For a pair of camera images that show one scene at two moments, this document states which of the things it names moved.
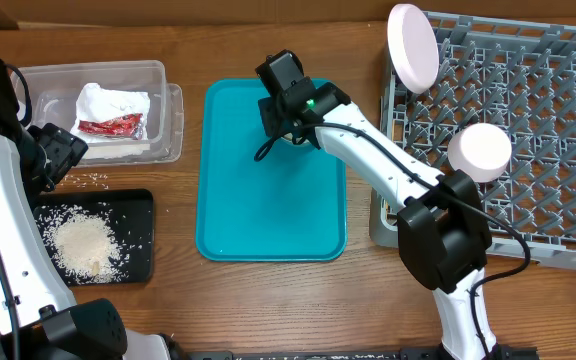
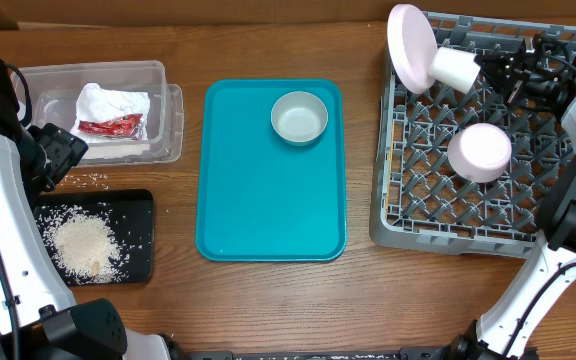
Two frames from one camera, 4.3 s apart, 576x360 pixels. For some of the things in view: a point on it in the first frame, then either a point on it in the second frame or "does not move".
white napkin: (95, 103) does not move
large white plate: (413, 46) does not move
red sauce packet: (129, 126) does not move
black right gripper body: (274, 127) to (531, 81)
